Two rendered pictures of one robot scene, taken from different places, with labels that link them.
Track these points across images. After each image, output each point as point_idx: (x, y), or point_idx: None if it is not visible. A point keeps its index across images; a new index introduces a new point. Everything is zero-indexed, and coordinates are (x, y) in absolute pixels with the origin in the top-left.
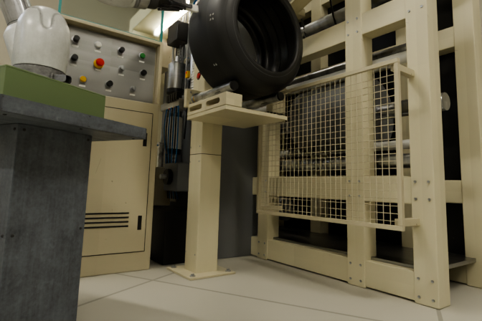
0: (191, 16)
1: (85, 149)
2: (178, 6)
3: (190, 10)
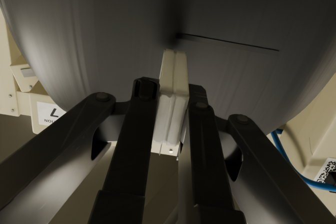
0: (285, 84)
1: None
2: (125, 130)
3: (163, 69)
